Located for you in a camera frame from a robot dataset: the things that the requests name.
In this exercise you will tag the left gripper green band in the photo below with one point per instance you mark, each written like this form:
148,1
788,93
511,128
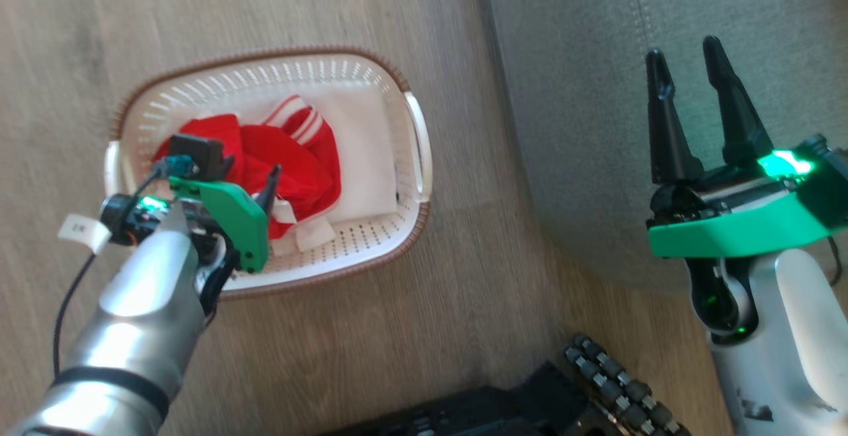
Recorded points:
238,217

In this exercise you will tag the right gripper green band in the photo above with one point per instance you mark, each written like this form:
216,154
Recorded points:
729,230

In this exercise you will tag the red and white garment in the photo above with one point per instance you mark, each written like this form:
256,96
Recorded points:
298,171

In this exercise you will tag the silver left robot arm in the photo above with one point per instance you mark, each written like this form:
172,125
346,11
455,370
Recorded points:
132,330

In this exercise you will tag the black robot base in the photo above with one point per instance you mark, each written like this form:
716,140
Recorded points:
464,413

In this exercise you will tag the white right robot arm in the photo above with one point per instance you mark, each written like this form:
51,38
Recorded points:
795,330

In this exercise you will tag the grey fabric sofa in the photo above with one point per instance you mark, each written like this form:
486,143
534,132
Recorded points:
583,124

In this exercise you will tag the white laundry basket brown rim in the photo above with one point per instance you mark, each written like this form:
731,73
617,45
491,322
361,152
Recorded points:
358,237

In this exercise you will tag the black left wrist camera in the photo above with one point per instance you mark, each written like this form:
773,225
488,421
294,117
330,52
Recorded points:
202,151

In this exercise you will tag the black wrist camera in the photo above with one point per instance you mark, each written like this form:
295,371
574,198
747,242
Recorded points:
202,151
831,184

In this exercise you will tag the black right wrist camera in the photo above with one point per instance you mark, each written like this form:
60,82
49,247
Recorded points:
831,184

